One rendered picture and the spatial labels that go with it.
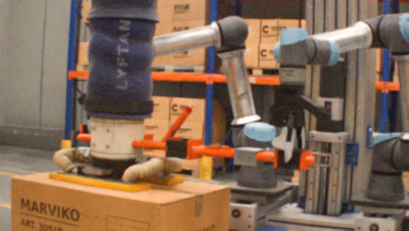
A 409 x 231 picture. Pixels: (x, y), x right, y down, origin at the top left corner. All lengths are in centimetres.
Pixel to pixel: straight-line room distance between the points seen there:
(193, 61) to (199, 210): 796
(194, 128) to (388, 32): 790
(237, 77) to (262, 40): 701
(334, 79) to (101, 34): 88
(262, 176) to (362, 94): 49
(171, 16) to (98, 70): 809
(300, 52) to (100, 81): 62
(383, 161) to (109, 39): 101
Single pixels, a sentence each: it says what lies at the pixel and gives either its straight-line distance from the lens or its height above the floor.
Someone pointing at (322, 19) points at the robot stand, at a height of 168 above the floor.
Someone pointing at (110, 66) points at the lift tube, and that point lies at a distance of 192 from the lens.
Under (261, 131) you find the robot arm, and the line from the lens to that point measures 230.
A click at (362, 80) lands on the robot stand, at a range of 238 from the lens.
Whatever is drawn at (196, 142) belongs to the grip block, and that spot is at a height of 124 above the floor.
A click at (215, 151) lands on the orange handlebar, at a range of 179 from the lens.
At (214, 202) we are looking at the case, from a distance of 193.
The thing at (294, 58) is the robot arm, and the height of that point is 149.
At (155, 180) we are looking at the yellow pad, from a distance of 200.
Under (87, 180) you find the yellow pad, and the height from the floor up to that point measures 110.
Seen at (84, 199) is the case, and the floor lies 106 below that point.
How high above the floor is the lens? 139
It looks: 3 degrees down
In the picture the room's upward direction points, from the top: 2 degrees clockwise
